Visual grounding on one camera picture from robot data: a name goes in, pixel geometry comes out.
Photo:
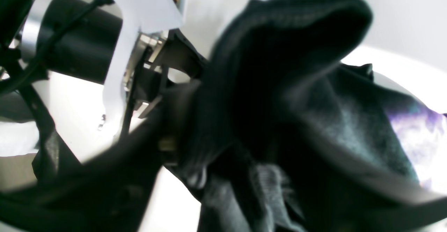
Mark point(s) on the black t-shirt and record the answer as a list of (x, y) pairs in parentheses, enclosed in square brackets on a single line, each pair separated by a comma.
[(276, 50)]

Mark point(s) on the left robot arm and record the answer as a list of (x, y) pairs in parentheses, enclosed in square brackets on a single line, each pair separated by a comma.
[(78, 39)]

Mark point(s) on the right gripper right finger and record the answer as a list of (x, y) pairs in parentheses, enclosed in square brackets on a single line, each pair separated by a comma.
[(349, 169)]

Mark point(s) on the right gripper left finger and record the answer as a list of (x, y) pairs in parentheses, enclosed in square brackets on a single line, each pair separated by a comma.
[(128, 188)]

